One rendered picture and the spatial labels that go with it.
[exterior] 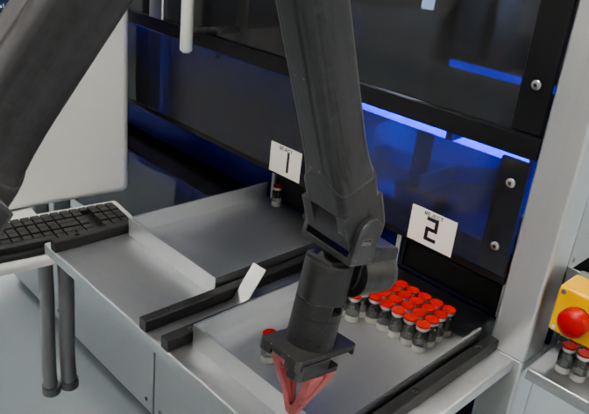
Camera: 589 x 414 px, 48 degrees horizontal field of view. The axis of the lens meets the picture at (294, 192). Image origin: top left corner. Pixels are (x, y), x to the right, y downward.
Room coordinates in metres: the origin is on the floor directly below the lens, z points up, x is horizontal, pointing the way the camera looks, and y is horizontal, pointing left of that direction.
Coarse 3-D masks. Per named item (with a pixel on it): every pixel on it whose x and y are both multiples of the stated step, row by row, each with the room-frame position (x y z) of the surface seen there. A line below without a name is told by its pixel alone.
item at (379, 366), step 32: (288, 288) 0.90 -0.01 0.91; (224, 320) 0.81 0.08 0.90; (256, 320) 0.84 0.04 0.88; (288, 320) 0.85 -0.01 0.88; (224, 352) 0.72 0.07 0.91; (256, 352) 0.77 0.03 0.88; (384, 352) 0.80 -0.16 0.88; (448, 352) 0.78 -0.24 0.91; (256, 384) 0.68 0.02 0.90; (352, 384) 0.72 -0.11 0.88; (384, 384) 0.73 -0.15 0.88
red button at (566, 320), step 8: (560, 312) 0.76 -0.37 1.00; (568, 312) 0.75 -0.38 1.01; (576, 312) 0.75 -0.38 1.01; (584, 312) 0.75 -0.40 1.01; (560, 320) 0.75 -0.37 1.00; (568, 320) 0.75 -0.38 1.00; (576, 320) 0.74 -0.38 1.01; (584, 320) 0.74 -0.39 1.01; (560, 328) 0.75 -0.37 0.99; (568, 328) 0.74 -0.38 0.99; (576, 328) 0.74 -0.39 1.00; (584, 328) 0.74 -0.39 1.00; (568, 336) 0.74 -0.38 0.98; (576, 336) 0.74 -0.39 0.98
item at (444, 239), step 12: (420, 216) 0.96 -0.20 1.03; (432, 216) 0.94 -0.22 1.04; (408, 228) 0.97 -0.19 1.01; (420, 228) 0.96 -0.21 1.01; (432, 228) 0.94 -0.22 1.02; (444, 228) 0.93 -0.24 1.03; (456, 228) 0.91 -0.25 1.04; (420, 240) 0.95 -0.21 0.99; (444, 240) 0.92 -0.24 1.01; (444, 252) 0.92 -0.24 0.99
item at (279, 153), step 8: (272, 144) 1.20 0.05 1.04; (272, 152) 1.20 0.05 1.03; (280, 152) 1.19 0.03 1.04; (288, 152) 1.17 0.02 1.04; (296, 152) 1.16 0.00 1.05; (272, 160) 1.20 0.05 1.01; (280, 160) 1.18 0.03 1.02; (296, 160) 1.16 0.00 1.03; (272, 168) 1.20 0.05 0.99; (280, 168) 1.18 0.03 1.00; (288, 168) 1.17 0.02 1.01; (296, 168) 1.15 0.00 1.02; (288, 176) 1.17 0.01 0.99; (296, 176) 1.15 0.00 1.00
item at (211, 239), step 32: (224, 192) 1.24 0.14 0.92; (256, 192) 1.30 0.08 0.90; (160, 224) 1.13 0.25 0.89; (192, 224) 1.15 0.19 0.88; (224, 224) 1.16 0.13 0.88; (256, 224) 1.18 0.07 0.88; (288, 224) 1.19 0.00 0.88; (160, 256) 1.01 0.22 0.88; (192, 256) 1.02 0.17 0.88; (224, 256) 1.03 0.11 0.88; (256, 256) 1.05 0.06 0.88; (288, 256) 1.02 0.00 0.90
